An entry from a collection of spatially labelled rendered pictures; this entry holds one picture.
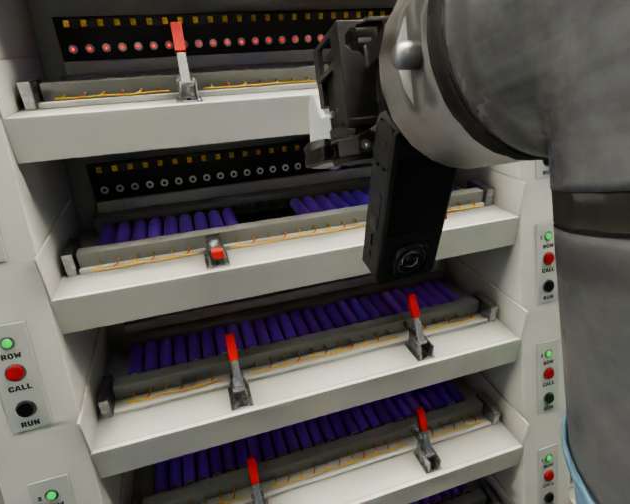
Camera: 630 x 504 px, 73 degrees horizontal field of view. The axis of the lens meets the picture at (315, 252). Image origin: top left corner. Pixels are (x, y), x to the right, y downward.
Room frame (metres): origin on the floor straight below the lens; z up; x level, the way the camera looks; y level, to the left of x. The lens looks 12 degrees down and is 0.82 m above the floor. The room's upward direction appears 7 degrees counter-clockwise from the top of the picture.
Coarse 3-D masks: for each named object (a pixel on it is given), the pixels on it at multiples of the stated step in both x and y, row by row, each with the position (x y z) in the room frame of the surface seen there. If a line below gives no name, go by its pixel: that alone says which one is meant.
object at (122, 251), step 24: (456, 192) 0.63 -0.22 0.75; (480, 192) 0.63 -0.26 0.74; (288, 216) 0.57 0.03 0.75; (312, 216) 0.57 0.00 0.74; (336, 216) 0.57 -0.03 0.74; (360, 216) 0.58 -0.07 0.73; (144, 240) 0.52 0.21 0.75; (168, 240) 0.52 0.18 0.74; (192, 240) 0.52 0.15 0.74; (240, 240) 0.54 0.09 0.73; (96, 264) 0.50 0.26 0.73
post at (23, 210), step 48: (0, 0) 0.52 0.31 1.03; (0, 48) 0.48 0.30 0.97; (0, 144) 0.44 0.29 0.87; (0, 192) 0.43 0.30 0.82; (48, 192) 0.52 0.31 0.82; (0, 288) 0.43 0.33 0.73; (48, 336) 0.43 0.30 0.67; (96, 336) 0.57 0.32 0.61; (48, 384) 0.43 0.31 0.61; (0, 432) 0.42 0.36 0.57; (48, 432) 0.43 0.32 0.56; (0, 480) 0.41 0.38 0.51; (96, 480) 0.44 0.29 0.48
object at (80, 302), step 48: (192, 192) 0.65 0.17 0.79; (240, 192) 0.67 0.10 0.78; (48, 240) 0.47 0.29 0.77; (96, 240) 0.58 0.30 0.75; (288, 240) 0.55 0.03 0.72; (336, 240) 0.55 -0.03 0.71; (480, 240) 0.58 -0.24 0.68; (48, 288) 0.44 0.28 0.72; (96, 288) 0.46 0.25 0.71; (144, 288) 0.46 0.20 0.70; (192, 288) 0.48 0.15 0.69; (240, 288) 0.50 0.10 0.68; (288, 288) 0.52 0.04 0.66
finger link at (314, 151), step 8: (312, 144) 0.31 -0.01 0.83; (320, 144) 0.30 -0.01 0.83; (328, 144) 0.30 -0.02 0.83; (304, 152) 0.33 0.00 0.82; (312, 152) 0.31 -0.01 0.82; (320, 152) 0.29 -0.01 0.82; (328, 152) 0.29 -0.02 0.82; (336, 152) 0.29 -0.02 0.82; (312, 160) 0.31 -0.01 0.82; (320, 160) 0.30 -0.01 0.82; (328, 160) 0.29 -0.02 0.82
